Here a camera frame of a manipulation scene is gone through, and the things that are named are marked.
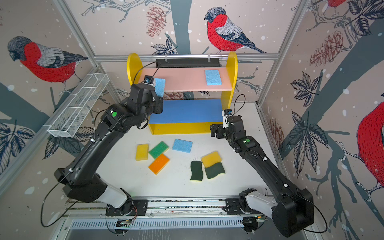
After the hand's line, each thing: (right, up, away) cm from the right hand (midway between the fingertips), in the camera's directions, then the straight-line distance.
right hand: (215, 127), depth 80 cm
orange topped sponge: (-33, -23, +8) cm, 41 cm away
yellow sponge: (-45, -17, +13) cm, 50 cm away
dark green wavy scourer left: (-10, -27, +4) cm, 29 cm away
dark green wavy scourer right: (0, -25, +4) cm, 25 cm away
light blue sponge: (-20, -13, +16) cm, 29 cm away
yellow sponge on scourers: (-2, -20, +11) cm, 23 cm away
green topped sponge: (-35, -15, +13) cm, 40 cm away
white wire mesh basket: (-74, +10, -4) cm, 75 cm away
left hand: (-29, +15, -15) cm, 36 cm away
